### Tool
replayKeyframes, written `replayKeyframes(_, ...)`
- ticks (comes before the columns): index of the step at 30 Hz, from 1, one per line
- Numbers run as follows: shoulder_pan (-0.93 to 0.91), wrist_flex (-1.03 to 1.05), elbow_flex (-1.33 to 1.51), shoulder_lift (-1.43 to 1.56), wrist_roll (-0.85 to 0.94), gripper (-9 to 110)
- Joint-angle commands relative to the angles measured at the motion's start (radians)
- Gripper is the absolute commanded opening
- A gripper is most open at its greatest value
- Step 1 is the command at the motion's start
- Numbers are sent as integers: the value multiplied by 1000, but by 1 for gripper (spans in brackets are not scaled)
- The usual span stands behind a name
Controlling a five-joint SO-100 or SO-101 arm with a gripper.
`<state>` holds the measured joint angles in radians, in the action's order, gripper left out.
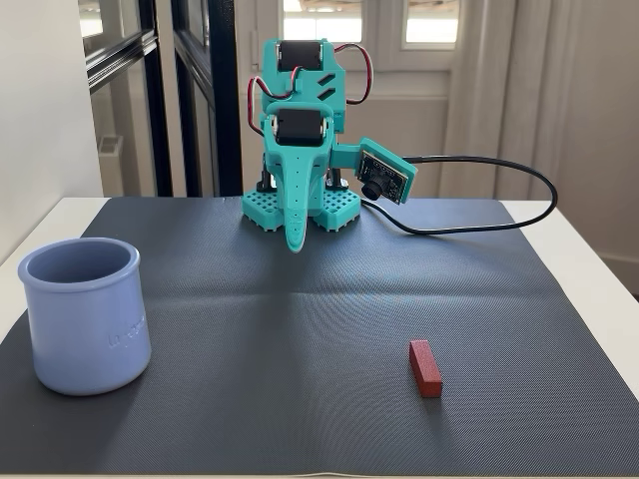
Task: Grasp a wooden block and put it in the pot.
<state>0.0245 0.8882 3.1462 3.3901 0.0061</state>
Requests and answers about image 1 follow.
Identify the red white servo wire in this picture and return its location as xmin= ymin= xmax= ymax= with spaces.
xmin=247 ymin=66 xmax=303 ymax=137
xmin=332 ymin=43 xmax=375 ymax=107

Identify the black glass door frame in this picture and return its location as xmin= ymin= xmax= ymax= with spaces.
xmin=79 ymin=0 xmax=246 ymax=199

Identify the white window frame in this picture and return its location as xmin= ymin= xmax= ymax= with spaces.
xmin=279 ymin=0 xmax=461 ymax=52

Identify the black camera cable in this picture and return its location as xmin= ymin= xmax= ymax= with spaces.
xmin=360 ymin=155 xmax=558 ymax=236

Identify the white curtain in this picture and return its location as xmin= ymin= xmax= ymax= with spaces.
xmin=441 ymin=0 xmax=639 ymax=201

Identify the dark grey mat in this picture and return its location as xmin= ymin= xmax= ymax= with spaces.
xmin=0 ymin=196 xmax=639 ymax=478

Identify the red wooden block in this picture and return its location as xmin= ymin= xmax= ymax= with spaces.
xmin=408 ymin=339 xmax=444 ymax=399

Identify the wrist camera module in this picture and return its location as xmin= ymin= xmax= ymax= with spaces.
xmin=355 ymin=137 xmax=418 ymax=207

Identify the lilac blue pot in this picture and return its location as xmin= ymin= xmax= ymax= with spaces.
xmin=17 ymin=237 xmax=153 ymax=397

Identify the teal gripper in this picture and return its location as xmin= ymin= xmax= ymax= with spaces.
xmin=263 ymin=113 xmax=361 ymax=254

